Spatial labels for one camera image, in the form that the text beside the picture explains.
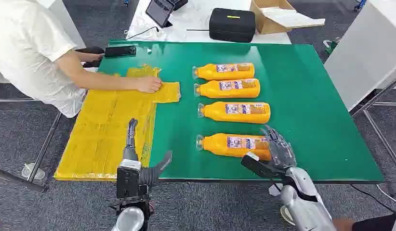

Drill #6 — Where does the person's right hand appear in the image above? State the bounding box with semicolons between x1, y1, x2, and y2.
135;76;163;94

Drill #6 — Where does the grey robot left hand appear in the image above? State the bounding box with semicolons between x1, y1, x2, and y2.
123;118;173;187

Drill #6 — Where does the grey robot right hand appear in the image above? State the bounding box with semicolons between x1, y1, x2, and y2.
260;125;297;170

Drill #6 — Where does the orange drink bottle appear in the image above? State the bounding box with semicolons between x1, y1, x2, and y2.
197;101;271;124
192;63;255;81
194;78;261;99
195;133;273;161

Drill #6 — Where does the black phone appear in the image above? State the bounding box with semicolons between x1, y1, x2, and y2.
104;45;137;58

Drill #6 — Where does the green table mat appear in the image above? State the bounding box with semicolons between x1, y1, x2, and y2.
97;39;385;184

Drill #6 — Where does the yellow plastic sheet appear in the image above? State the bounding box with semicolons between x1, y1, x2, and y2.
54;65;182;182

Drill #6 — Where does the black device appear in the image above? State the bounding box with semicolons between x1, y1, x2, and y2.
75;46;105;68

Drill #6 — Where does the black tablet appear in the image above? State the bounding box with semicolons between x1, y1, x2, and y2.
145;0;176;29

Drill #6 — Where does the black zip case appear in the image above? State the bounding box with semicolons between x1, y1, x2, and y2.
208;8;256;43

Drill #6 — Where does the metal table leg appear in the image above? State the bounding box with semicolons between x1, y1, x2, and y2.
27;111;63;183

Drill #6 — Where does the green bag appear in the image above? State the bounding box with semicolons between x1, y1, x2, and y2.
323;38;341;55

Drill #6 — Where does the clear plastic cup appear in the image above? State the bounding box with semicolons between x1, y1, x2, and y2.
21;163;46;181

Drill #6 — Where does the cardboard box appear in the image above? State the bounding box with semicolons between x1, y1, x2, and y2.
250;0;326;35

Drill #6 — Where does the white panel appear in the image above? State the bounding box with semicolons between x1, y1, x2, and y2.
324;0;396;112

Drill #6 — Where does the person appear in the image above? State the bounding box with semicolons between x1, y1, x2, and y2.
0;0;90;118

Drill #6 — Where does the white foam sheet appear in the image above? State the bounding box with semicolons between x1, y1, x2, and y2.
261;6;326;29

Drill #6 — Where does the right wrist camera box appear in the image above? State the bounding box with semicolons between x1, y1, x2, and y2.
241;152;285;180

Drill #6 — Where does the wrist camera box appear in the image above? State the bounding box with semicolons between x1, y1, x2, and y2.
116;158;142;199
241;152;285;180

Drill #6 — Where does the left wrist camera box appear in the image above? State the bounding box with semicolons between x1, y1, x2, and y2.
116;158;142;199

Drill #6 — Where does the metal table frame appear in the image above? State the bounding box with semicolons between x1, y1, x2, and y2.
350;75;396;174

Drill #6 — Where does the black floor cable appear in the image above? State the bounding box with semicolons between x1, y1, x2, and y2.
350;184;396;215

